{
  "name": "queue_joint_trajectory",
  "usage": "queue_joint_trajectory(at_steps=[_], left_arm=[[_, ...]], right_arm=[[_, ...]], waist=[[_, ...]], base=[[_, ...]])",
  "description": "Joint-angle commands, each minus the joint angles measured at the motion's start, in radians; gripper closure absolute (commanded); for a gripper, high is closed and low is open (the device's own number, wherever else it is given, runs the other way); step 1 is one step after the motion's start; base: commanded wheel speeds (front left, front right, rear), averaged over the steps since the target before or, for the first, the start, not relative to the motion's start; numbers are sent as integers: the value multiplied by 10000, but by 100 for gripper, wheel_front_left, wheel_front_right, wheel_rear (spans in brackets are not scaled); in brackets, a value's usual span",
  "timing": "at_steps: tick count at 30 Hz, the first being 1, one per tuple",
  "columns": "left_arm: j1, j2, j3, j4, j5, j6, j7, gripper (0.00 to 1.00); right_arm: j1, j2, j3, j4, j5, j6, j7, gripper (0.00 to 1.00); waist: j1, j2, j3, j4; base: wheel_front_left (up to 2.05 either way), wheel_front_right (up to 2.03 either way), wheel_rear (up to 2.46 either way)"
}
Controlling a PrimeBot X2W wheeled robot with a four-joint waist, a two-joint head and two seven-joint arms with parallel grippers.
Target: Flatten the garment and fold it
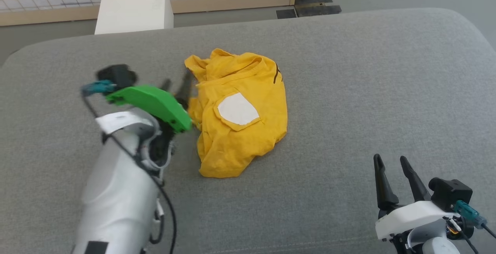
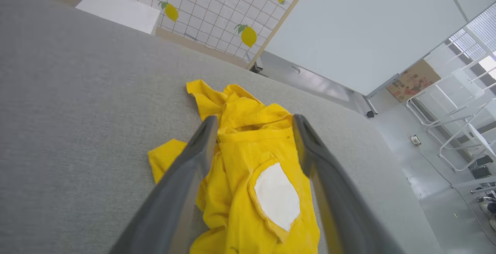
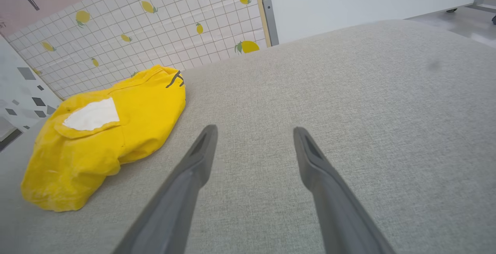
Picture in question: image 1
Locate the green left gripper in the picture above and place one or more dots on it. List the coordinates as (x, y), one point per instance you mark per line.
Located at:
(155, 101)

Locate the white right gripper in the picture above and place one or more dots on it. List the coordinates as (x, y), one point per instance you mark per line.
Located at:
(414, 215)

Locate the yellow t-shirt with white patches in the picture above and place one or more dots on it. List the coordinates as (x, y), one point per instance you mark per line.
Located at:
(240, 145)

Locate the white box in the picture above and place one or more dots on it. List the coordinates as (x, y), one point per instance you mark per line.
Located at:
(133, 9)

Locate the wooden framed grid fence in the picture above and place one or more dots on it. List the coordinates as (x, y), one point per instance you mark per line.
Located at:
(232, 2)

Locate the grey fabric sofa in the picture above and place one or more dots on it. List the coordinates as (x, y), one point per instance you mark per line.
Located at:
(348, 91)

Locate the small black floor mat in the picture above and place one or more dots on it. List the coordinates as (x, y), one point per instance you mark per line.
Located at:
(286, 13)

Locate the large black floor mat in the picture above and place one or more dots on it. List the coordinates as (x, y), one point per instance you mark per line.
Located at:
(317, 9)

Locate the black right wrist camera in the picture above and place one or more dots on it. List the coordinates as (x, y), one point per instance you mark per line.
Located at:
(451, 192)

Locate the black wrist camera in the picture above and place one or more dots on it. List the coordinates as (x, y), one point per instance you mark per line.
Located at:
(116, 75)
(451, 192)

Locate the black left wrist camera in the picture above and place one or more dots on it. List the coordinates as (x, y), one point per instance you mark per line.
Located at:
(116, 75)

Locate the teal right camera connector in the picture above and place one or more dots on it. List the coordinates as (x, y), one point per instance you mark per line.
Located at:
(467, 210)

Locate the teal camera connector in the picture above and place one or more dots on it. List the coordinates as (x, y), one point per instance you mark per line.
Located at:
(97, 87)
(467, 210)

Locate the teal left camera connector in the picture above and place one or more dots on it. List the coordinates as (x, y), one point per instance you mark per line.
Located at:
(97, 87)

